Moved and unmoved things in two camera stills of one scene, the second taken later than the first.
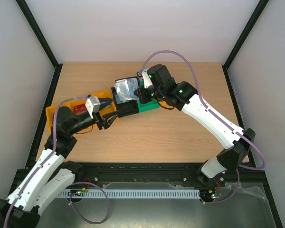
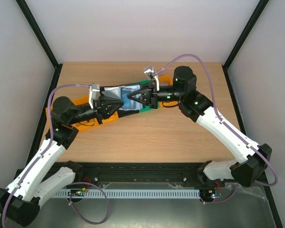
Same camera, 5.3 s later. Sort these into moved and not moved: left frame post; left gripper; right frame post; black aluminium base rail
Moved: left gripper
Not moved: black aluminium base rail; left frame post; right frame post
